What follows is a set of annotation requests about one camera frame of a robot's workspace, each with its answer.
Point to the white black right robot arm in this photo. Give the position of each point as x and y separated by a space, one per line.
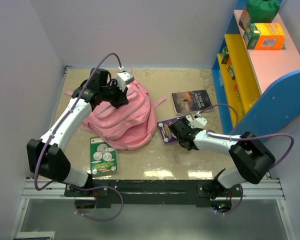
251 158

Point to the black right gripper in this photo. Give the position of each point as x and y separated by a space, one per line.
186 123

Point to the orange packet on shelf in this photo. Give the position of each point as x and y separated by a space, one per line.
238 97

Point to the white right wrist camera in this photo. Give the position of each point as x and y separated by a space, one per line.
198 121

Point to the dark novel book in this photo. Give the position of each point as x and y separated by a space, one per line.
190 102

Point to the purple paperback book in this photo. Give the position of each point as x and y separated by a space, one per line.
163 126

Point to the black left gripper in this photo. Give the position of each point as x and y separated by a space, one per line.
122 99

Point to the brown card box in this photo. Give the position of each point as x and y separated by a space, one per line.
244 19

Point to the pink student backpack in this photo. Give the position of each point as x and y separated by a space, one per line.
129 127

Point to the orange green crayon box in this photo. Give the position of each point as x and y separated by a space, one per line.
264 36

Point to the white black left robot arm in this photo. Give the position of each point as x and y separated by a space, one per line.
46 155

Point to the blue yellow pink shelf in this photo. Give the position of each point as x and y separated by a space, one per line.
268 82

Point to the green paperback book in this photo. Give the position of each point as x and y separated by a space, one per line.
103 158

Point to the small green box lower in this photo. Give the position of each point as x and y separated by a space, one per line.
230 71

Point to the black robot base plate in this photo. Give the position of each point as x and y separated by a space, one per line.
198 193

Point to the small green box upper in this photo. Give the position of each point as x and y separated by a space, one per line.
224 56

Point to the small green box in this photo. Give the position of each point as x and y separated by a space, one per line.
224 56
230 71

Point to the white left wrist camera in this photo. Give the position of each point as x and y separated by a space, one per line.
123 79

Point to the green cloth bag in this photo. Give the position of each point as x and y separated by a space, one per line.
262 11

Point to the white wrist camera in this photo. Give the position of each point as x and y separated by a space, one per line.
198 121
123 79

